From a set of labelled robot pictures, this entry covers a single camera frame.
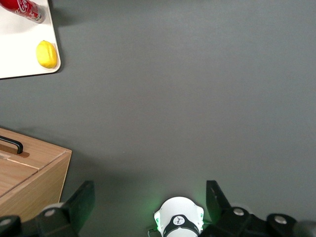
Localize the black metal drawer handle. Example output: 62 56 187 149
0 135 24 155

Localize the yellow lemon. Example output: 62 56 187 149
36 40 58 69

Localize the red cola bottle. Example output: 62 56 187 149
0 0 47 24

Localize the wooden drawer cabinet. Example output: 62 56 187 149
0 127 73 223

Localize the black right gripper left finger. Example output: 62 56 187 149
0 180 96 237

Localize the wooden drawer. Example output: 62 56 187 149
0 127 73 171

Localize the beige plastic tray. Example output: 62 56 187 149
0 0 62 79

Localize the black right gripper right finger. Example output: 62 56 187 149
201 180 316 237

